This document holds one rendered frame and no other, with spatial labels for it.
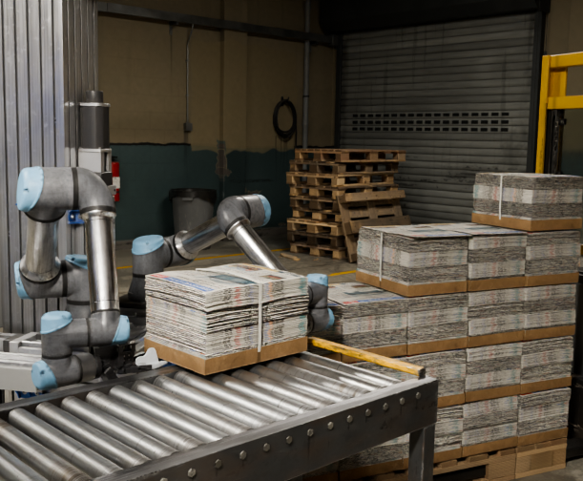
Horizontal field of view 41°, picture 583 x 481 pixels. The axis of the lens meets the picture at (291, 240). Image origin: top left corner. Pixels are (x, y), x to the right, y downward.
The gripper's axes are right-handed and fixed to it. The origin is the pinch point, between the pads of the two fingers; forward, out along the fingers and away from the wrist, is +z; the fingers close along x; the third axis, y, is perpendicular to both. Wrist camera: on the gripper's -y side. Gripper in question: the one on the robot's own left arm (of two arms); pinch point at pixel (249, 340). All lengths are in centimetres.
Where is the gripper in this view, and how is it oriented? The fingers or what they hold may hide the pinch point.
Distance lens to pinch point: 246.6
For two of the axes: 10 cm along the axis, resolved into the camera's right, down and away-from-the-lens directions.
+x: 6.8, 1.2, -7.2
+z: -7.3, 0.7, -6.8
